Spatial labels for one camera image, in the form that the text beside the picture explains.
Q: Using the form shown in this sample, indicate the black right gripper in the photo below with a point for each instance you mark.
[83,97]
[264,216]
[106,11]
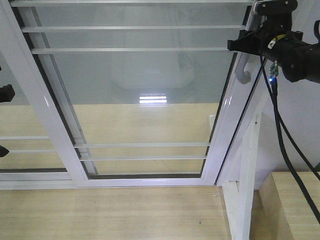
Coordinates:
[278,21]

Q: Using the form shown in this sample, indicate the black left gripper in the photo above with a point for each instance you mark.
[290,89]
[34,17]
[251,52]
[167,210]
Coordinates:
[7,93]

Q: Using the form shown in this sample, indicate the grey door handle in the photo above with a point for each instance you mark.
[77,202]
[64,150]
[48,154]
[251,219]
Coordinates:
[243,76]

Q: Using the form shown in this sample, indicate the white sliding transparent door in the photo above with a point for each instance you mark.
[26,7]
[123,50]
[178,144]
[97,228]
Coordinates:
[42,100]

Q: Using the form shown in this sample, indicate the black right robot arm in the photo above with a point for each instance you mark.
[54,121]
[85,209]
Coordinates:
[275,40]

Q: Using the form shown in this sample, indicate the fixed transparent door panel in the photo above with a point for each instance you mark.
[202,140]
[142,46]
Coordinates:
[21,132]

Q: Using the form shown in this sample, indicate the white support brace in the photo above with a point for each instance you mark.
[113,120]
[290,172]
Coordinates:
[234,170]

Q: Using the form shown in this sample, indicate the light wooden box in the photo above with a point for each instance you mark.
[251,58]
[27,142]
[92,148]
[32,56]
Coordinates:
[288,215]

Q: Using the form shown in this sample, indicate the light wooden base board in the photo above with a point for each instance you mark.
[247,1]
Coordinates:
[127,213]

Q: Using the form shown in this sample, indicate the white door frame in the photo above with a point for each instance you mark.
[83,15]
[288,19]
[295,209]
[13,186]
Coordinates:
[250,125]

